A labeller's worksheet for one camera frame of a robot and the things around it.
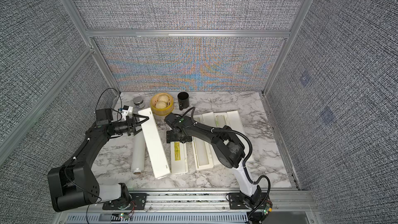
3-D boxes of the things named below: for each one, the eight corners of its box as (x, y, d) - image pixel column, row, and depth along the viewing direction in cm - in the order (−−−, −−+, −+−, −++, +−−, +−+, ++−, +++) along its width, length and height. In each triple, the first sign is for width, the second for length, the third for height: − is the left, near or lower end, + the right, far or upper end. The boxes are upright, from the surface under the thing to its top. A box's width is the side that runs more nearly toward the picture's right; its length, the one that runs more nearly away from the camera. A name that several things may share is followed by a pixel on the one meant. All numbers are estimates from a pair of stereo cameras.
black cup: (177, 110, 109) (176, 103, 103) (179, 98, 117) (178, 91, 111) (188, 110, 109) (188, 103, 103) (189, 98, 117) (188, 91, 111)
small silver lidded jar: (134, 109, 111) (131, 104, 107) (137, 101, 116) (134, 96, 111) (144, 109, 111) (141, 104, 107) (146, 101, 116) (144, 96, 111)
